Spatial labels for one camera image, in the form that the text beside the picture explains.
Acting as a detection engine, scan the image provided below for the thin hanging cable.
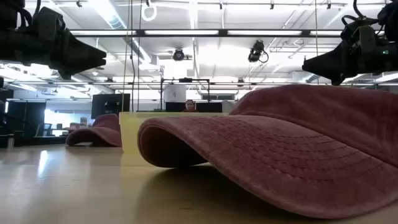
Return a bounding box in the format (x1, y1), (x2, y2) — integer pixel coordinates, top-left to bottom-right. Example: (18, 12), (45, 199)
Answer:
(121, 0), (131, 113)

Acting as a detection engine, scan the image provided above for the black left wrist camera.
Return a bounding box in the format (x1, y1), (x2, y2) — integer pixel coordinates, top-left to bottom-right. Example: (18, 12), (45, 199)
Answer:
(30, 6), (67, 32)

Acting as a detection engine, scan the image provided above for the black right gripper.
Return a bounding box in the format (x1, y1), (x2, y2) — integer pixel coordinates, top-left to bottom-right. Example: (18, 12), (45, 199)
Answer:
(302, 39), (398, 86)

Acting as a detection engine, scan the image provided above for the white coiled cable loop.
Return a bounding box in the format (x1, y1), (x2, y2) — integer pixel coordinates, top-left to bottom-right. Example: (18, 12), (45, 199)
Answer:
(141, 2), (158, 22)

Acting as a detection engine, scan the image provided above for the large black monitor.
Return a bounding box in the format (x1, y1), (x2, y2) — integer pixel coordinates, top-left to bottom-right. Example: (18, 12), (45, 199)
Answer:
(90, 93), (131, 120)

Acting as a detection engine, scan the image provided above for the black desk monitor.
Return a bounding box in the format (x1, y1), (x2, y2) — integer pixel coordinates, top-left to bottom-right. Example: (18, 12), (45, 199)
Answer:
(165, 101), (186, 113)
(195, 101), (223, 113)

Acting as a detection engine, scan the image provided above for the black frame crossbar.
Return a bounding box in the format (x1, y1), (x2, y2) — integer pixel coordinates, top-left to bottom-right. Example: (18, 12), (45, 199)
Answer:
(68, 29), (343, 39)

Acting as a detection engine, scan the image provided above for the black cabinet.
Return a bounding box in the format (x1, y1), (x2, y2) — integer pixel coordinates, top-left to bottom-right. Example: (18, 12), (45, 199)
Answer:
(6, 98), (47, 139)

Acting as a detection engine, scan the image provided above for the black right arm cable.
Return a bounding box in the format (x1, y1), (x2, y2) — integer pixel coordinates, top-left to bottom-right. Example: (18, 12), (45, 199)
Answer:
(352, 0), (366, 19)

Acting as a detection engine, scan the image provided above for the black hanging cable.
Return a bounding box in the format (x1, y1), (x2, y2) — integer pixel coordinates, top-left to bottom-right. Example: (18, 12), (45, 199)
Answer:
(129, 0), (136, 112)

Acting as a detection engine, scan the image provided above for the round black ceiling camera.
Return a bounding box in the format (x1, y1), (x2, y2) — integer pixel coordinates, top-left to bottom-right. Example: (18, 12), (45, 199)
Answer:
(172, 48), (185, 62)

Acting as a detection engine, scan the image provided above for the black overhead camera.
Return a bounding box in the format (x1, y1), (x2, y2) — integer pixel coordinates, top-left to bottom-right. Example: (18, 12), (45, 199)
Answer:
(248, 39), (269, 63)

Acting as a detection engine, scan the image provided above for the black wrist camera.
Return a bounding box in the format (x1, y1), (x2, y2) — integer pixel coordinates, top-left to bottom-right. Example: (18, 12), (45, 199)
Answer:
(340, 16), (379, 44)
(30, 6), (67, 32)

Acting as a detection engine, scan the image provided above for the person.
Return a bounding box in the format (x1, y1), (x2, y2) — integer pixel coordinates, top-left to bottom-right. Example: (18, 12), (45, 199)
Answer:
(182, 99), (198, 113)

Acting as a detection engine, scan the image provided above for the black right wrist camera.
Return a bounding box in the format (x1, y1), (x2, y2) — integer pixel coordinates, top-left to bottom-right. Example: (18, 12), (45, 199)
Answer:
(340, 16), (379, 44)

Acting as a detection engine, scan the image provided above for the red baseball cap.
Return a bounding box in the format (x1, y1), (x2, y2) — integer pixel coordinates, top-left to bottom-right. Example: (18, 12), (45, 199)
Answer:
(137, 84), (398, 220)
(65, 113), (123, 147)

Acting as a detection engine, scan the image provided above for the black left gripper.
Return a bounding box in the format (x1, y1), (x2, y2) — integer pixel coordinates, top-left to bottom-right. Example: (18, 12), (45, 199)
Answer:
(0, 28), (108, 80)

